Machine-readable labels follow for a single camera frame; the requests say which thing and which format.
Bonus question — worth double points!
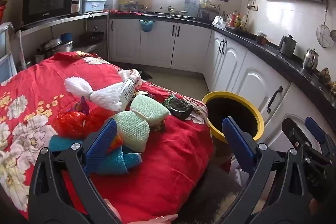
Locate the pale blue knife block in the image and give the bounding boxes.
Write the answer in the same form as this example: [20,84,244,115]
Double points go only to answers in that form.
[184,0,200,18]

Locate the white kitchen cabinets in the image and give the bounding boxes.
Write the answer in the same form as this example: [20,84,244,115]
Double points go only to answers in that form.
[108,18,336,224]

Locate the blue hanging basket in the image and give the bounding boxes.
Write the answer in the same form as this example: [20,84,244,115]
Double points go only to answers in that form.
[139,19,156,33]

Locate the white foam fruit net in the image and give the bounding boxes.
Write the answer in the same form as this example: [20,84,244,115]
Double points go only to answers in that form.
[64,76,126,112]

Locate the grey kettle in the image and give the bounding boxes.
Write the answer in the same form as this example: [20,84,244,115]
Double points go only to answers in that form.
[278,34,298,58]

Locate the stainless steel shelf unit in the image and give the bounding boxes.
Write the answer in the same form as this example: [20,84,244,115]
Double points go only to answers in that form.
[16,12,109,64]

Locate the black wok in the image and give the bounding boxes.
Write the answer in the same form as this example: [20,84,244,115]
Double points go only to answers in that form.
[79,31,104,43]

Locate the person's left hand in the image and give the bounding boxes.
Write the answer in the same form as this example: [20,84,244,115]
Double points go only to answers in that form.
[104,198,179,224]

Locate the sink side cleaning supplies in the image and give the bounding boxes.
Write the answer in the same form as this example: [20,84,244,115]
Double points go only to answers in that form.
[119,0,138,12]

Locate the person's right hand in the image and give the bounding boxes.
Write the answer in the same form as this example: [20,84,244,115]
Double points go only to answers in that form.
[310,199,322,218]

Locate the black stone countertop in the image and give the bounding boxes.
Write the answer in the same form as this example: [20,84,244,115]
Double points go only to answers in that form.
[109,10,336,119]

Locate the brown banana bunch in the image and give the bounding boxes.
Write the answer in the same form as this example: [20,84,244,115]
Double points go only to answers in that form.
[318,67,336,96]

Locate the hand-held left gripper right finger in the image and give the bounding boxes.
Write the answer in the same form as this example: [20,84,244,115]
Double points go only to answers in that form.
[215,116,311,224]

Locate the blue sponge cloth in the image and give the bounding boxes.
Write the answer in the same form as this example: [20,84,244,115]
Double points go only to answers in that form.
[49,135,142,176]

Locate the yellow sauce bottle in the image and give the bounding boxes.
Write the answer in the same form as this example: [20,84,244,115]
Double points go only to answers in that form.
[233,11,242,28]

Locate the purple snack wrapper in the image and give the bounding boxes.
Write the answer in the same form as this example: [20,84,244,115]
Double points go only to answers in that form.
[76,96,91,112]

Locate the wire mesh skimmer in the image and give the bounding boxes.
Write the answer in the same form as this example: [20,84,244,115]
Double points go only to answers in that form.
[316,0,333,48]

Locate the green foam fruit net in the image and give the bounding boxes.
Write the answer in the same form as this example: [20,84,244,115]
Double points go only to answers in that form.
[112,95,171,153]

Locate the red floral blanket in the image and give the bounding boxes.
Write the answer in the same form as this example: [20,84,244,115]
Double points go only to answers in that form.
[0,51,214,222]

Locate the white red plastic bag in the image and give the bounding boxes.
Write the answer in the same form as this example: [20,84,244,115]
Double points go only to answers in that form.
[118,69,142,86]

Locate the black spice rack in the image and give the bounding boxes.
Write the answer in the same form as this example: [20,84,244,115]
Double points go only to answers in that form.
[198,0,221,20]

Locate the clear plastic bag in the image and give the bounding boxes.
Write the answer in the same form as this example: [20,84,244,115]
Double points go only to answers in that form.
[212,15,227,29]

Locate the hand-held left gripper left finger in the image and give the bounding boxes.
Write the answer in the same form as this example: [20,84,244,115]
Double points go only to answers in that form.
[28,118,122,224]

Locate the white lidded jar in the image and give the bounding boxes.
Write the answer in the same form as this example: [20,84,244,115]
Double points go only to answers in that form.
[257,31,268,45]

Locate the yellow rimmed waste bin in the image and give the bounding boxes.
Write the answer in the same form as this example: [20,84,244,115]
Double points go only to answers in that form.
[202,91,265,146]

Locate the white labelled bottle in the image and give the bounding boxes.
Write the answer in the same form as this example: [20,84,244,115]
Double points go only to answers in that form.
[119,77,136,105]

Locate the plastic drawer cabinet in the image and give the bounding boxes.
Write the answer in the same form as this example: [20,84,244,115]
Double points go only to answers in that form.
[0,23,17,83]

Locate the brown nut shells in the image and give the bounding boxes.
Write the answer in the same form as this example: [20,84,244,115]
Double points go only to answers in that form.
[152,122,166,133]

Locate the yellow snack packet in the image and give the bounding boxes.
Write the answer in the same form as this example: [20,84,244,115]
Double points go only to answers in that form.
[109,135,124,153]

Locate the steel pot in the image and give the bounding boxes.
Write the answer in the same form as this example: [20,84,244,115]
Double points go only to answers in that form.
[42,36,74,55]

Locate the red counter cloth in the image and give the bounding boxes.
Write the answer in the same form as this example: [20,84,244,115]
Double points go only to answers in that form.
[109,9,139,15]

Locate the steel jug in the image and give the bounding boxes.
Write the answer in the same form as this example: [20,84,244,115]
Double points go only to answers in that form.
[302,48,319,73]

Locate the red plastic wrapper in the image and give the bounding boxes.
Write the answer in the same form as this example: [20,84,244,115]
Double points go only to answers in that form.
[57,110,105,138]

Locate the black snack packet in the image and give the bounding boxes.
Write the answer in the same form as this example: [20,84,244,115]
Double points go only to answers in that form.
[163,94,194,120]

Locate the black microwave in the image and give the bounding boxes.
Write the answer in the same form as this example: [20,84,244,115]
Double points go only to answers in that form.
[22,0,75,26]

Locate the grey plastic dish box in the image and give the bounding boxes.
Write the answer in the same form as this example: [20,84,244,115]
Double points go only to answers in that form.
[80,0,107,13]

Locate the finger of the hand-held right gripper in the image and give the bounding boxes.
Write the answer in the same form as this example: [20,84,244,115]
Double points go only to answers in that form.
[281,118,330,164]
[305,116,335,159]

